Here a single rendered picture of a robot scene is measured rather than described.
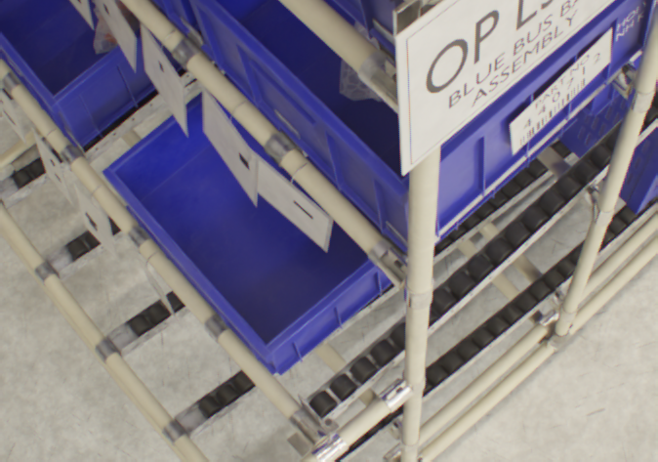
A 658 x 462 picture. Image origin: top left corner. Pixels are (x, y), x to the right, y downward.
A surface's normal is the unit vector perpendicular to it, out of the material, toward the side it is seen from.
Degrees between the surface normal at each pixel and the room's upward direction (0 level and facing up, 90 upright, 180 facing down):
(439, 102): 90
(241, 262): 3
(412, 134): 90
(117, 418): 0
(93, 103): 90
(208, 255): 3
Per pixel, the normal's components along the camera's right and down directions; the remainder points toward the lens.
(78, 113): 0.65, 0.66
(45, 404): -0.06, -0.45
